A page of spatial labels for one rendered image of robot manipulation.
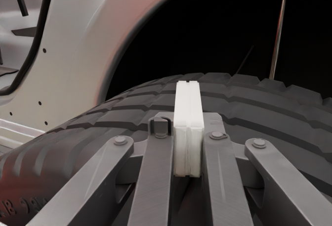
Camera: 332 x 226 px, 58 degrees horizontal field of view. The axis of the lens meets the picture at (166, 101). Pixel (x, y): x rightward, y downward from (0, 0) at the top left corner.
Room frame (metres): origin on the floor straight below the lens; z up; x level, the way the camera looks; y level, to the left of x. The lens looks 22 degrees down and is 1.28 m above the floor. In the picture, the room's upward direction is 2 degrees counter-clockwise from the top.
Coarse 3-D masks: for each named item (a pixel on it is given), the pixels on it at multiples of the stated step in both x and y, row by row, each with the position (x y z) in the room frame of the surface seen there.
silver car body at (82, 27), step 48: (0, 0) 2.66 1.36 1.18; (48, 0) 0.71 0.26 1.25; (96, 0) 0.61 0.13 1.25; (144, 0) 0.53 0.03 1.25; (0, 48) 2.04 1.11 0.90; (48, 48) 0.69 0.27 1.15; (96, 48) 0.59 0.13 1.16; (0, 96) 0.85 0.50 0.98; (48, 96) 0.70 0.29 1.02; (0, 144) 0.78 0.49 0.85
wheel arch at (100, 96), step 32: (160, 0) 0.52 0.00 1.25; (192, 0) 0.64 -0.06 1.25; (224, 0) 0.78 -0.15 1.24; (256, 0) 0.75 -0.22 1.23; (320, 0) 0.69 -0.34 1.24; (128, 32) 0.55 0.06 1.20; (160, 32) 0.67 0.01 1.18; (192, 32) 0.83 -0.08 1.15; (224, 32) 0.79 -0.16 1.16; (256, 32) 0.75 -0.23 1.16; (288, 32) 0.71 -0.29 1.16; (320, 32) 0.68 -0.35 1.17; (128, 64) 0.64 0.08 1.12; (160, 64) 0.81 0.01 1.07; (192, 64) 0.83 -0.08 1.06; (224, 64) 0.79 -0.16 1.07; (256, 64) 0.75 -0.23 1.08; (288, 64) 0.71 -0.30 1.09; (320, 64) 0.68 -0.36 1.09; (96, 96) 0.59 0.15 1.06
